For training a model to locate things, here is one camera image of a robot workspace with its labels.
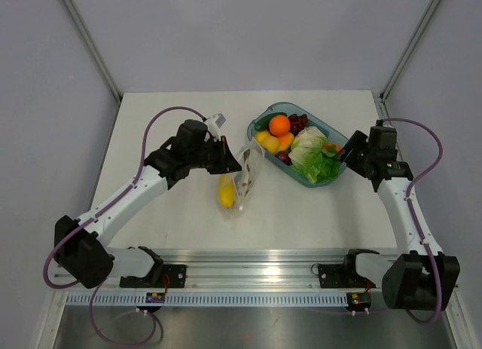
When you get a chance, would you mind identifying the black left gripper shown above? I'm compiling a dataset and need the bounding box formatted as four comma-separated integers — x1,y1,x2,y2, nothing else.
188,136,242,175

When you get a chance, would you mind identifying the green white lettuce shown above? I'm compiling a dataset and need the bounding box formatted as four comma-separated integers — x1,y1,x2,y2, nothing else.
289,147,340,184

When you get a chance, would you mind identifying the yellow bell pepper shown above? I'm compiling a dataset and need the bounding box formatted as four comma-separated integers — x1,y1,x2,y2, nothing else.
217,174,236,208

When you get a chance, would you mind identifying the teal plastic basket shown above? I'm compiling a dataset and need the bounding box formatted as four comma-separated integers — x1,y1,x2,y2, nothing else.
247,102,348,188

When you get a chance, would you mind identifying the clear dotted zip bag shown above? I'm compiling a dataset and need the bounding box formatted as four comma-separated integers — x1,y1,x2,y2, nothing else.
216,139,265,218

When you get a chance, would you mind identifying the grey toy fish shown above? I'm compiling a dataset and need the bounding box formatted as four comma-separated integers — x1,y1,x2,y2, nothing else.
238,148,254,212

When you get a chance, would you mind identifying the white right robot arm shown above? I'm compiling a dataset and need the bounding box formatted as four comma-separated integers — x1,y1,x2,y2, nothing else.
338,119,460,317

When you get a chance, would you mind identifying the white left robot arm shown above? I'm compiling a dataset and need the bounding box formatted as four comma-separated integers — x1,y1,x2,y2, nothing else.
53,114,242,289

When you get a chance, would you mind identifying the orange persimmon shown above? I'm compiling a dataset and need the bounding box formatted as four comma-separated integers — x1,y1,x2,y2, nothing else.
323,142,342,155

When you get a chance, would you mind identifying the white cauliflower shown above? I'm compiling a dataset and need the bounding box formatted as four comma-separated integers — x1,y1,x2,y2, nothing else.
291,126,328,150

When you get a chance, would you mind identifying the red grapes bunch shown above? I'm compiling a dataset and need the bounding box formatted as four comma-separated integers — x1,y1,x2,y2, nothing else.
288,114,308,136

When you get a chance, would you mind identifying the yellow lemon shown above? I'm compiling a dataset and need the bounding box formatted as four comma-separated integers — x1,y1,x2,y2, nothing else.
253,130,271,144

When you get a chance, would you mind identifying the green cucumber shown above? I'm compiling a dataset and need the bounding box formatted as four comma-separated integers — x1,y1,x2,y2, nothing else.
254,112,287,131

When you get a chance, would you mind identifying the dark red plum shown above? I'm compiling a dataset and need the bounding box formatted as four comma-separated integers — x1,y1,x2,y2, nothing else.
276,151,291,166

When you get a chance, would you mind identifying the orange fruit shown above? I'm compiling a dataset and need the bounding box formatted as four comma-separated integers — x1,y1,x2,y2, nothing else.
268,115,291,137

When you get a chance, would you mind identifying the yellow peach fruit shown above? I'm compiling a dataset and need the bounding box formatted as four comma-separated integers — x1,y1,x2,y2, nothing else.
261,136,279,155

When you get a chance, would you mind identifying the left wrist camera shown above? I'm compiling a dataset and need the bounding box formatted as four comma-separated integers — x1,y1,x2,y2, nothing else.
204,113,226,139

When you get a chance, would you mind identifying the left aluminium frame post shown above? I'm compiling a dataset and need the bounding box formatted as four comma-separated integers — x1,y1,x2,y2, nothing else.
60,0,123,107

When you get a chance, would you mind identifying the aluminium frame post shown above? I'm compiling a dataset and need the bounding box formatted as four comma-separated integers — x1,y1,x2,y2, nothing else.
380,0,444,103
60,0,123,107

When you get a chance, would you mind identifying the aluminium mounting rail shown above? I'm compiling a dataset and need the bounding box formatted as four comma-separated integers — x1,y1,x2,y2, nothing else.
50,249,460,292

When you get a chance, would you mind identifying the white slotted cable duct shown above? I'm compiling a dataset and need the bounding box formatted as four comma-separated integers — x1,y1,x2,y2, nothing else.
66,291,348,308

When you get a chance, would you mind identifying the right aluminium frame post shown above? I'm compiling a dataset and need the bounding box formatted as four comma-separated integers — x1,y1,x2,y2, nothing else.
380,0,444,103

